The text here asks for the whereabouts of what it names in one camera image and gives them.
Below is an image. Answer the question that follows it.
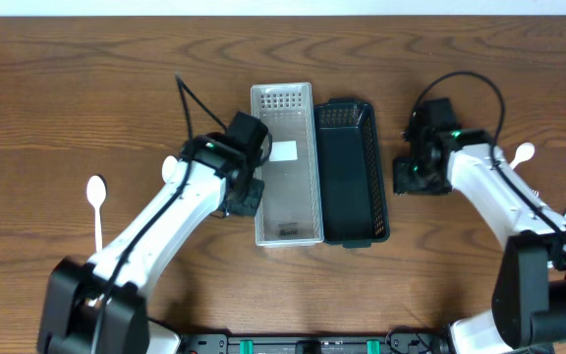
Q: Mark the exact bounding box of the clear plastic basket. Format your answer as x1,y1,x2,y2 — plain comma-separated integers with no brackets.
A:
251,83,324,248

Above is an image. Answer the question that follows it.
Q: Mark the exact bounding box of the white plastic spoon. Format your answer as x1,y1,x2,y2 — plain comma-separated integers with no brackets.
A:
86,175,107,252
509,142,536,169
161,155,179,183

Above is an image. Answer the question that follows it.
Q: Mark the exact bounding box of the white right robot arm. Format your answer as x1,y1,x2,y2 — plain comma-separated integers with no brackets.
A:
393,143,566,353

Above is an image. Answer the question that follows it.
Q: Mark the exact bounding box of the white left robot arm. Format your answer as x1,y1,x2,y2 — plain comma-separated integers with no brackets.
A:
36,157,264,353

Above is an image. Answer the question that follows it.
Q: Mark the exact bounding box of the dark green plastic basket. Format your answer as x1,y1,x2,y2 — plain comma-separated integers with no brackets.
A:
314,98,390,248

